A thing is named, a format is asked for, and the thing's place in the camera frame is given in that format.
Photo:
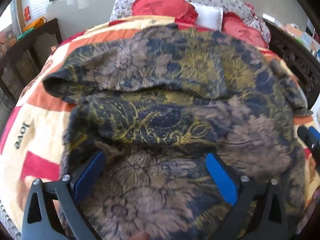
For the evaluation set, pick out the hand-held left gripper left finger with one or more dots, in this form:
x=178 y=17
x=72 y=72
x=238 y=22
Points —
x=88 y=177

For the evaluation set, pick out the green flat item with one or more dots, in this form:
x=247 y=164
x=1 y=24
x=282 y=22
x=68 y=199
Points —
x=25 y=33

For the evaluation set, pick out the floral blue and tan garment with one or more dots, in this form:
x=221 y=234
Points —
x=162 y=92

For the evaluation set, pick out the yellow bag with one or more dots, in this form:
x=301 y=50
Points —
x=35 y=24

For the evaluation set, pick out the brown printed poster board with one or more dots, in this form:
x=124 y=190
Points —
x=6 y=42

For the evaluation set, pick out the dark wooden side table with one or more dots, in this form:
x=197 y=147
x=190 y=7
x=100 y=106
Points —
x=47 y=30

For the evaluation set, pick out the red heart-shaped frilled pillow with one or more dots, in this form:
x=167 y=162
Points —
x=160 y=6
x=242 y=33

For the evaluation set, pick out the carved dark wooden headboard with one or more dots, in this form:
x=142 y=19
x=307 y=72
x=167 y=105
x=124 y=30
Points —
x=287 y=47

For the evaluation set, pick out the white pillow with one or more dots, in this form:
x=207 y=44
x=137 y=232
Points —
x=208 y=16

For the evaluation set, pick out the orange red cream printed blanket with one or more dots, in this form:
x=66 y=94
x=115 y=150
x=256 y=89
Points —
x=37 y=135

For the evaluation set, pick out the red paper sign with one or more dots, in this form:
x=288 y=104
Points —
x=27 y=13

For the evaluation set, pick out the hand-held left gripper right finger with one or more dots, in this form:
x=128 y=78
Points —
x=221 y=180

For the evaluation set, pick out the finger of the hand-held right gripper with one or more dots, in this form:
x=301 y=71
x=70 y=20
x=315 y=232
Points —
x=308 y=140

